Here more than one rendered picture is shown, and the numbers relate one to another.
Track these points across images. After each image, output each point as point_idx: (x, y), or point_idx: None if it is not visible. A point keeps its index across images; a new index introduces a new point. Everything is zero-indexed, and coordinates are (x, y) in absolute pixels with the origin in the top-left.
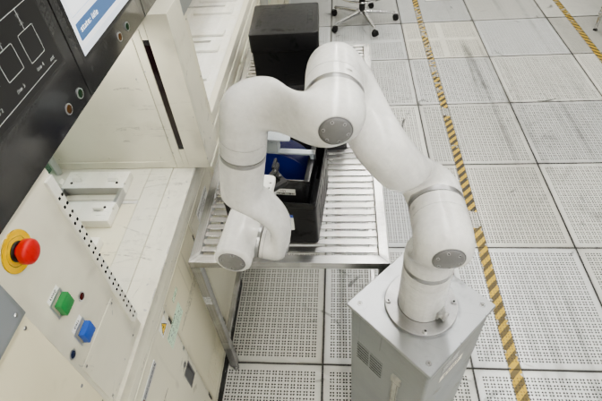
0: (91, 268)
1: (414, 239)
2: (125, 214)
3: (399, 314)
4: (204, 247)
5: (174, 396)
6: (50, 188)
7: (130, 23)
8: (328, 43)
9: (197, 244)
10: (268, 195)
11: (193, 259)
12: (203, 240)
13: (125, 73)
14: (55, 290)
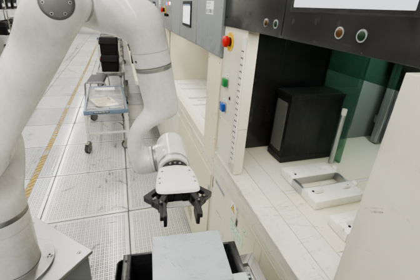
0: (235, 102)
1: (20, 135)
2: (331, 238)
3: (42, 247)
4: (248, 270)
5: (220, 230)
6: (242, 41)
7: (372, 40)
8: None
9: (257, 271)
10: (141, 115)
11: (249, 256)
12: (255, 279)
13: None
14: (227, 75)
